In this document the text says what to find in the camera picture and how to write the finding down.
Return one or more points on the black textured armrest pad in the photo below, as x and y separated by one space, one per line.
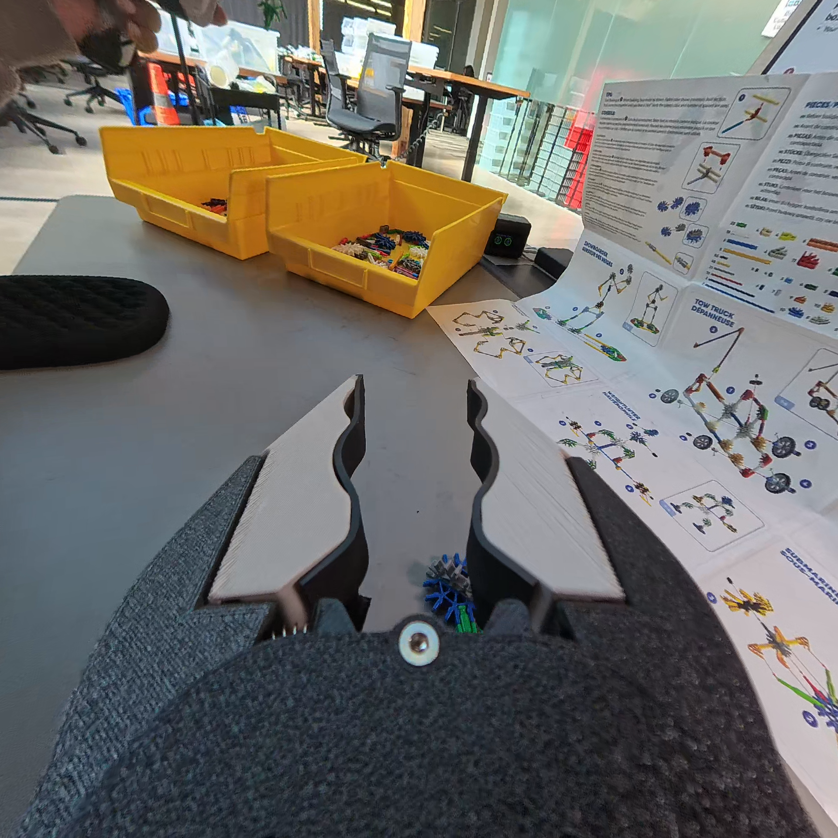
79 321

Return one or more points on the person's left hand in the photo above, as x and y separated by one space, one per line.
111 16

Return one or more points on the orange traffic cone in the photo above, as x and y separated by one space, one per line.
163 94

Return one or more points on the small heap of toy pieces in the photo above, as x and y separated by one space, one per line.
214 206

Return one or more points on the pile of toy pieces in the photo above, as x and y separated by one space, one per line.
382 253

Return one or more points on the blue grey toy connector cluster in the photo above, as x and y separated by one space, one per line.
448 592

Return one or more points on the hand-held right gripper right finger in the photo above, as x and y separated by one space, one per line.
550 524

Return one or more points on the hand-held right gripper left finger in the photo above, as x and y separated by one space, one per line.
282 524

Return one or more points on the small black device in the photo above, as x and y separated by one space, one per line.
551 263

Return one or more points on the grey desk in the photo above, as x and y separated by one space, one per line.
197 393

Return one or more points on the black digital clock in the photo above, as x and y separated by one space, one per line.
507 237

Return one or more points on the wooden office table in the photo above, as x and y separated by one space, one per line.
472 89

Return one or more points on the fold-out toy instruction sheet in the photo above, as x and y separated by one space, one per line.
681 262

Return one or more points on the black office chair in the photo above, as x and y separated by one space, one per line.
373 92
39 125

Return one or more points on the yellow parts bin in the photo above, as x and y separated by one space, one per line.
445 249
170 164

